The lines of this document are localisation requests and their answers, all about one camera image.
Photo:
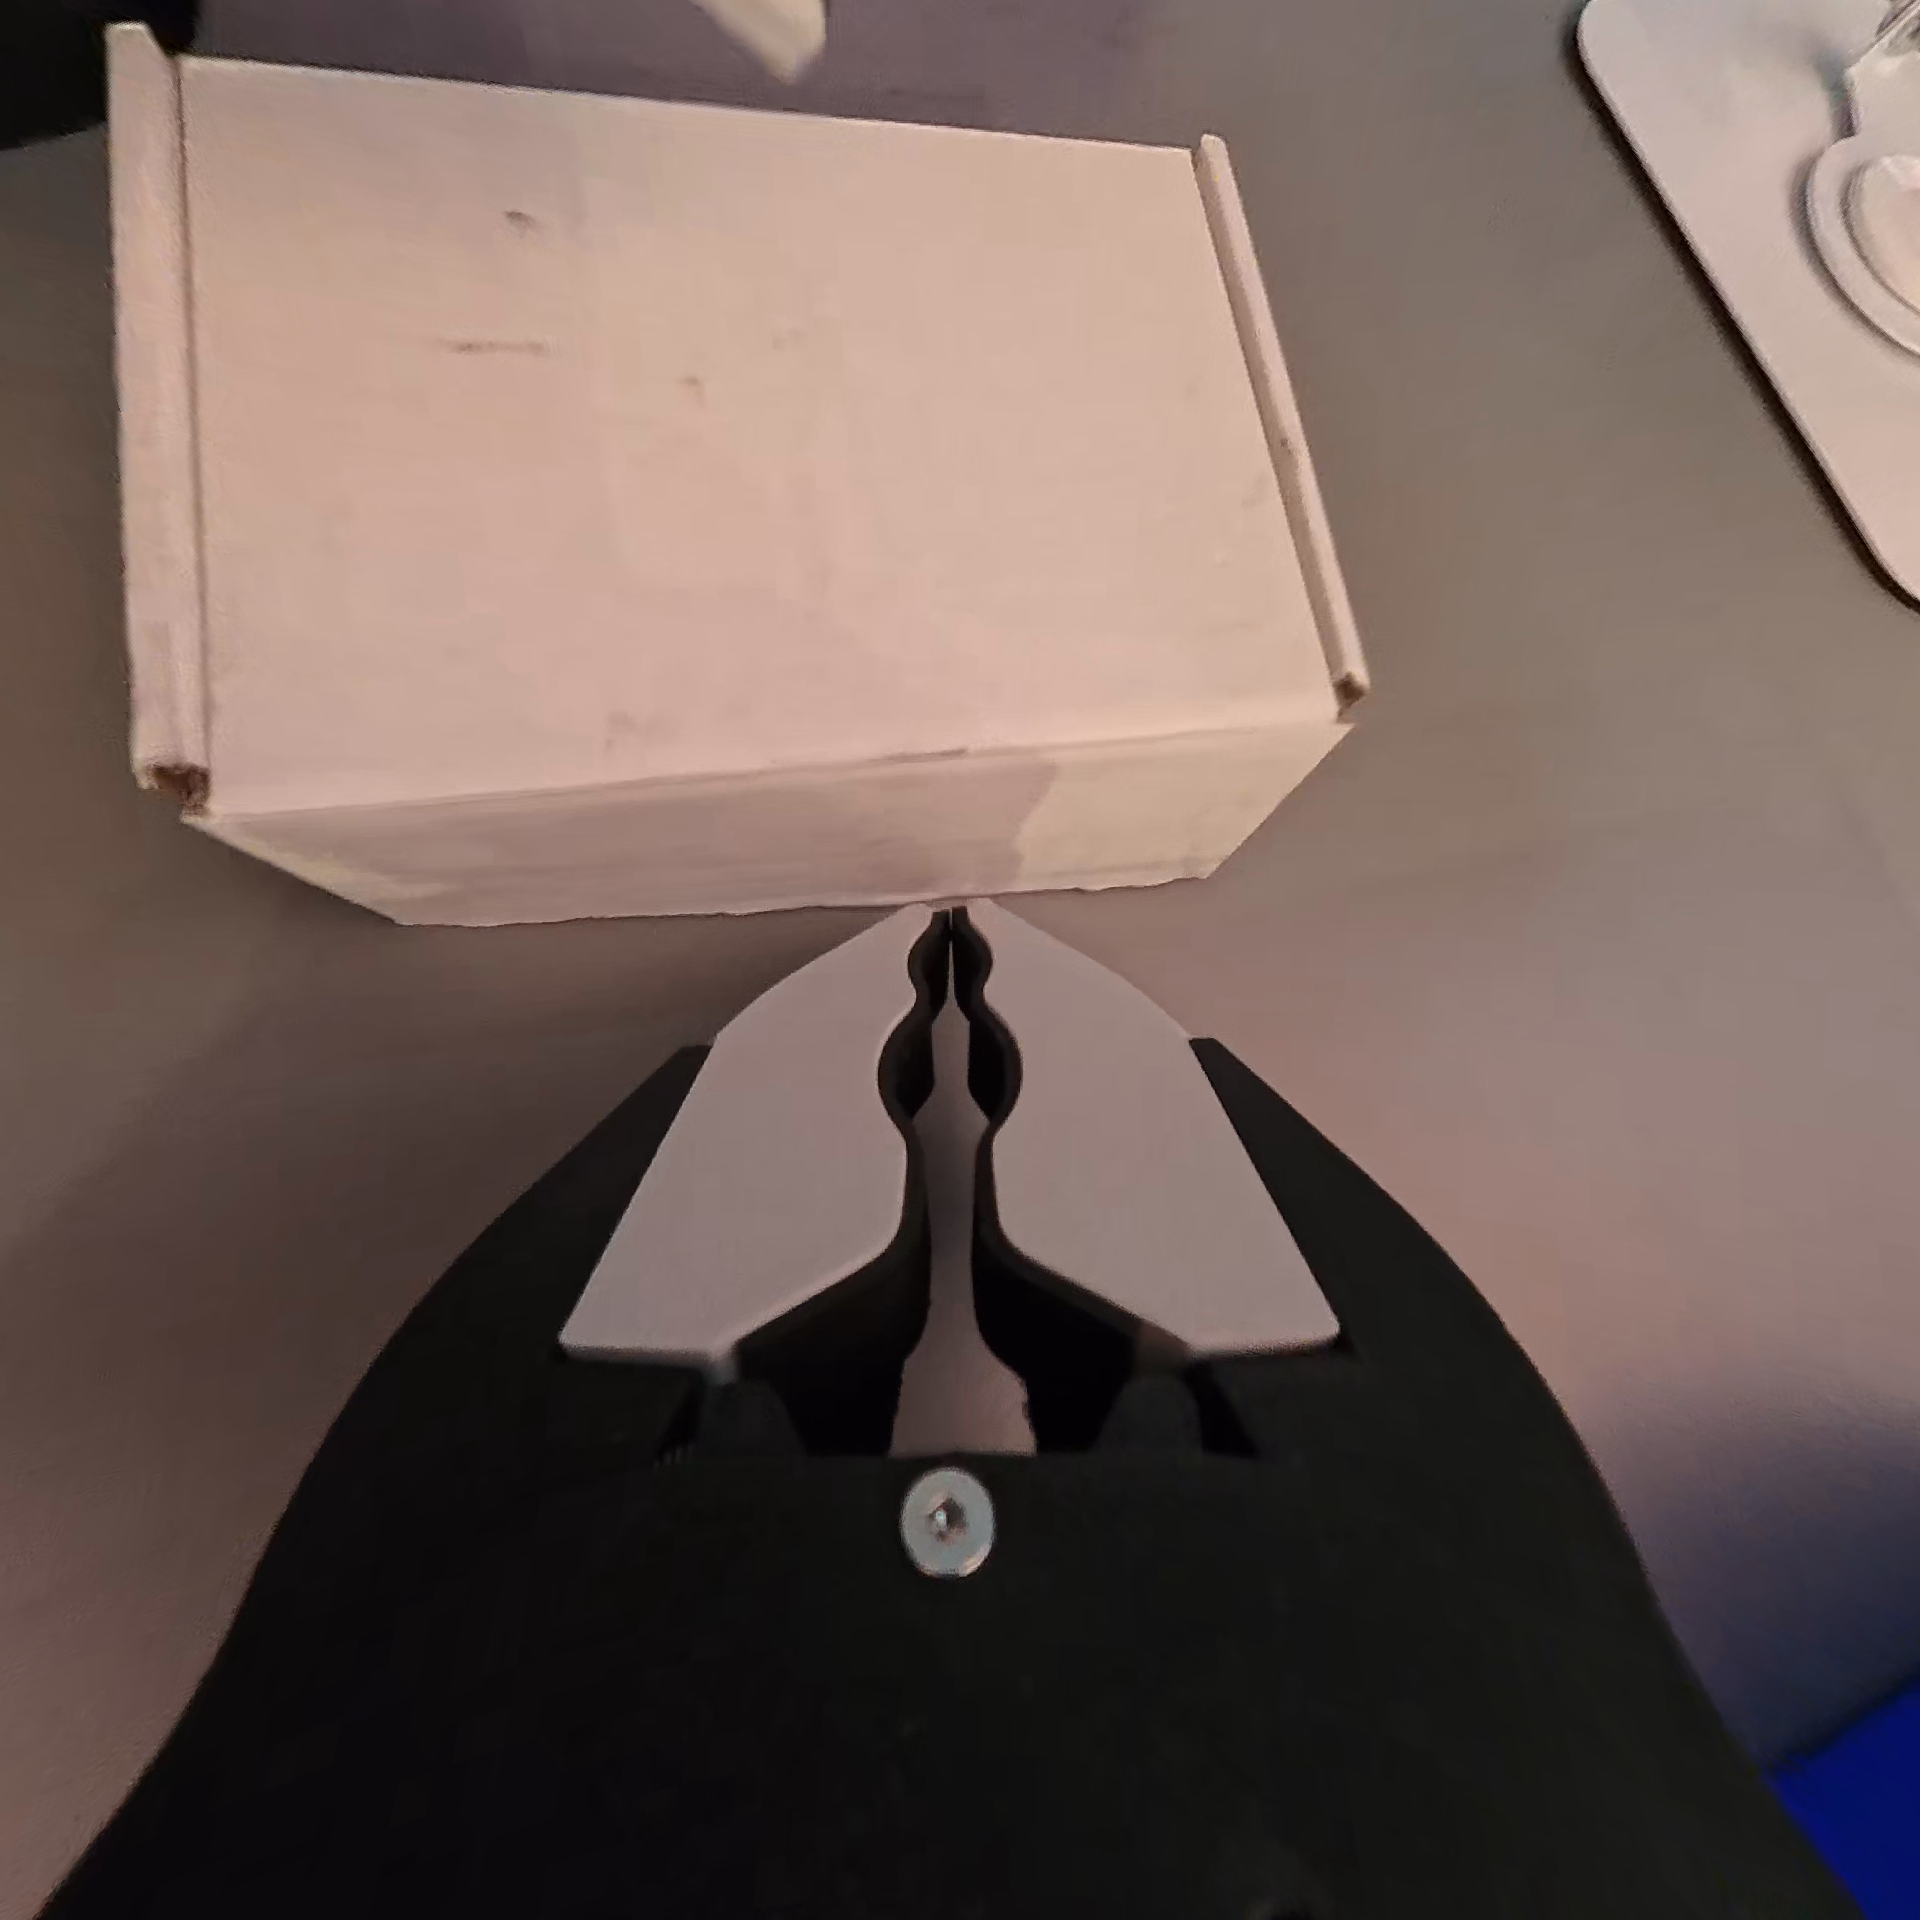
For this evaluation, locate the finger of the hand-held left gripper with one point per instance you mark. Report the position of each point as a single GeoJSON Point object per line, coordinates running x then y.
{"type": "Point", "coordinates": [774, 29]}

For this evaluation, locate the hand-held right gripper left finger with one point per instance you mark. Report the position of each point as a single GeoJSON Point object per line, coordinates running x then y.
{"type": "Point", "coordinates": [766, 1186]}

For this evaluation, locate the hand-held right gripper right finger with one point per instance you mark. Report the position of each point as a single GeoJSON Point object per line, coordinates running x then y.
{"type": "Point", "coordinates": [1139, 1203]}

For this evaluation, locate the white cardboard mailer box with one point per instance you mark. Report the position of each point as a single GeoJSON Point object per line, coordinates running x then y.
{"type": "Point", "coordinates": [721, 477]}

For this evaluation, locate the blue plastic bin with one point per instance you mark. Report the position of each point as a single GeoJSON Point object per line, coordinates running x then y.
{"type": "Point", "coordinates": [1873, 1832]}

